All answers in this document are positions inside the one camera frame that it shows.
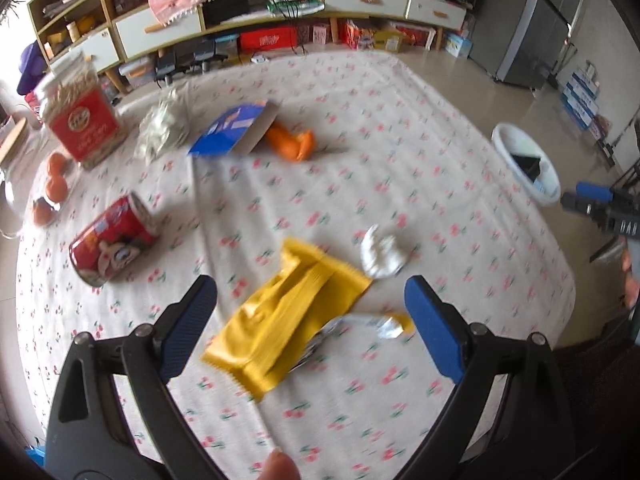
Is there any red drink can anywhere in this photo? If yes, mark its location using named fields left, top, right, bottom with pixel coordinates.
left=68, top=192, right=161, bottom=288

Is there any flat red box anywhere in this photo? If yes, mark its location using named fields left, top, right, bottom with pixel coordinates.
left=237, top=27, right=298, bottom=53

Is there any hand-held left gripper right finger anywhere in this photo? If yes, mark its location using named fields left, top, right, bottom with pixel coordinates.
left=400, top=275, right=576, bottom=480

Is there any tall blue carton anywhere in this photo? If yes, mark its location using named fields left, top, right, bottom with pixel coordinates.
left=187, top=100, right=281, bottom=158

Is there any yellow snack wrapper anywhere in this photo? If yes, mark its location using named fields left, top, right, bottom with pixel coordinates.
left=200, top=237, right=373, bottom=403

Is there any blue white carton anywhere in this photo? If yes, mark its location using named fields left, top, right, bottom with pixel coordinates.
left=572, top=67, right=601, bottom=91
left=564, top=91, right=597, bottom=117
left=560, top=102, right=593, bottom=131
left=567, top=80, right=598, bottom=103

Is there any white tissue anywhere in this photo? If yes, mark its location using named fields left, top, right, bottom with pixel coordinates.
left=360, top=225, right=408, bottom=278

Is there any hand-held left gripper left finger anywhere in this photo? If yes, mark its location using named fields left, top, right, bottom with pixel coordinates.
left=45, top=274, right=221, bottom=480

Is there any glass pitcher with wooden lid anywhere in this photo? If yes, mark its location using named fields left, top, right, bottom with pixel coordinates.
left=0, top=117, right=56, bottom=241

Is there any grey refrigerator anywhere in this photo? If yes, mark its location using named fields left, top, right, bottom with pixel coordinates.
left=467, top=0, right=588, bottom=88

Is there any person's right hand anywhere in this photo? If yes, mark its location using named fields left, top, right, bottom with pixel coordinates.
left=621, top=247, right=640, bottom=311

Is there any cherry print tablecloth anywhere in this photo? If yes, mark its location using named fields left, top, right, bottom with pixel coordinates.
left=15, top=50, right=576, bottom=480

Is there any yellow foil-lined wrapper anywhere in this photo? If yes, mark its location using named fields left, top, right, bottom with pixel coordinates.
left=287, top=311, right=416, bottom=376

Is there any white spotted trash bin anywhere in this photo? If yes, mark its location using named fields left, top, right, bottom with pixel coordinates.
left=491, top=122, right=562, bottom=208

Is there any clear jar with red label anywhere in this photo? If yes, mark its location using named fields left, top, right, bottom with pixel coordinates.
left=32, top=50, right=121, bottom=171

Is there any blue white small box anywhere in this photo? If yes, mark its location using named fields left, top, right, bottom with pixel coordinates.
left=444, top=32, right=473, bottom=58

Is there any person's left hand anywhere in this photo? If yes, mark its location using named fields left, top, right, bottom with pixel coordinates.
left=248, top=449, right=302, bottom=480

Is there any dark handheld device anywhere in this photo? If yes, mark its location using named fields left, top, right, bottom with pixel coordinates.
left=192, top=40, right=228, bottom=68
left=155, top=52, right=181, bottom=86

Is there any colourful cardboard carton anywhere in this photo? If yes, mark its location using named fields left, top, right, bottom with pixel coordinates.
left=340, top=19, right=406, bottom=53

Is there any clear storage box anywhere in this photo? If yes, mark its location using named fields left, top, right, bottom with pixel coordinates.
left=120, top=57, right=156, bottom=88

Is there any orange peel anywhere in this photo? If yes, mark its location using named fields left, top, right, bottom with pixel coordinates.
left=265, top=122, right=316, bottom=162

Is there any translucent plastic bag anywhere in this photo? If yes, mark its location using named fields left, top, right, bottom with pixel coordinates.
left=135, top=87, right=192, bottom=163

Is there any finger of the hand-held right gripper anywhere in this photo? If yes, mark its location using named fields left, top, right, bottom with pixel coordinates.
left=560, top=191, right=608, bottom=221
left=575, top=181, right=615, bottom=202

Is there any red box with white frame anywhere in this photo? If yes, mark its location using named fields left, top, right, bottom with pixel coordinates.
left=395, top=20, right=436, bottom=50

